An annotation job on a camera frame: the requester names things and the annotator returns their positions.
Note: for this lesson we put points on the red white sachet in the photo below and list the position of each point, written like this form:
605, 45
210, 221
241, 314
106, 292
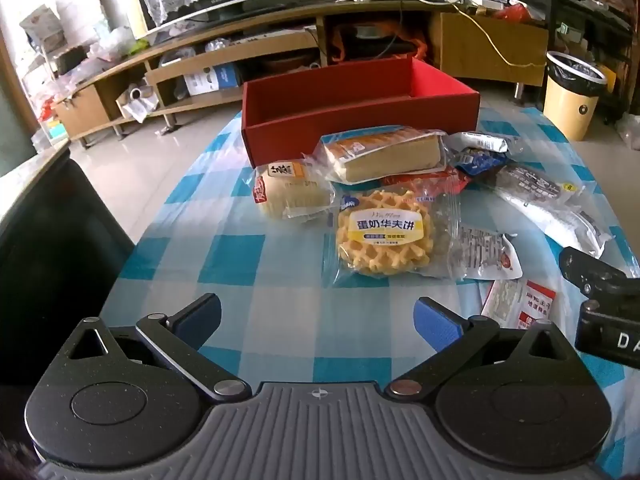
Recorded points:
520, 305

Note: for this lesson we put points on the orange plastic bag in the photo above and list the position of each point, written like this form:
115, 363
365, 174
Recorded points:
422, 42

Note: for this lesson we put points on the white red small packet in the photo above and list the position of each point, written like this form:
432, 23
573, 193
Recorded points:
487, 255

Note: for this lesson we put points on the blue snack packet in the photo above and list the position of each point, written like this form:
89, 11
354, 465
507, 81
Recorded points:
482, 162

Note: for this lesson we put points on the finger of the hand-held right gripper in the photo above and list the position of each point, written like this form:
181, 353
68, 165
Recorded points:
590, 270

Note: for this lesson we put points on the sliced cake packet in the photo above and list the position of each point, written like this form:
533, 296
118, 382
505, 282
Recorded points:
385, 155

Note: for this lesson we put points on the red plastic bag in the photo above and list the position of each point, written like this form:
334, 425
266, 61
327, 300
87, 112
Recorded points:
512, 12

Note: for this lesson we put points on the beige trash bin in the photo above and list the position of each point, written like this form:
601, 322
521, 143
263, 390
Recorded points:
570, 105

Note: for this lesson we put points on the round bun packet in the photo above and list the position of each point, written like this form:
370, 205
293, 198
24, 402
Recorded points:
287, 192

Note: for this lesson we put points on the black shelf rack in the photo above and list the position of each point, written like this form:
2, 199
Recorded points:
595, 15

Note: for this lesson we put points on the silver small snack packet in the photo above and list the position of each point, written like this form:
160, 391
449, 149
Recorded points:
477, 141

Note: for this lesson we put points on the blue white carton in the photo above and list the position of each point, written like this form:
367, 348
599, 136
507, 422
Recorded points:
210, 81

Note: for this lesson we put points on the blue white checkered tablecloth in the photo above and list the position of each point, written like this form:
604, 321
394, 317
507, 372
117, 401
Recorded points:
280, 280

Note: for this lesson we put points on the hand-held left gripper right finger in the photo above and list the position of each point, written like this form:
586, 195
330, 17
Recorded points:
437, 327

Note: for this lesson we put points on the red cardboard box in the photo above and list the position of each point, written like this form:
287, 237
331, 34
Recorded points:
350, 105

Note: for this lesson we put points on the white long snack packet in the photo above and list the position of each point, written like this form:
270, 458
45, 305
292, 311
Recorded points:
560, 220

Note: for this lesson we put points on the wooden tv stand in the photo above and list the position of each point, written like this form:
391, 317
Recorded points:
475, 45

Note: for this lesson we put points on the open cardboard box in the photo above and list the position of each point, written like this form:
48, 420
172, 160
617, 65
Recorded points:
131, 105

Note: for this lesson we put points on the dark brown snack packet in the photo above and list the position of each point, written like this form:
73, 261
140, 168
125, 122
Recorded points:
530, 182

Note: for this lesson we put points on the clear plastic bag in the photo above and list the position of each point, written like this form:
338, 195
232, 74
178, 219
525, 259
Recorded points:
631, 132

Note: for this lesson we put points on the black chair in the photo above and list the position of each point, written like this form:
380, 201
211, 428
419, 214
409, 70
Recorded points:
55, 240

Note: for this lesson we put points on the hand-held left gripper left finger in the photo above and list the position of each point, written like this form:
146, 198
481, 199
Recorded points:
200, 317

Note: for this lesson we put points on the waffle packet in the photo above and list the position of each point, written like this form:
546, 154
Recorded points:
382, 232

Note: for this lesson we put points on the red snack packet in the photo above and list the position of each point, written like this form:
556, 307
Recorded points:
430, 180

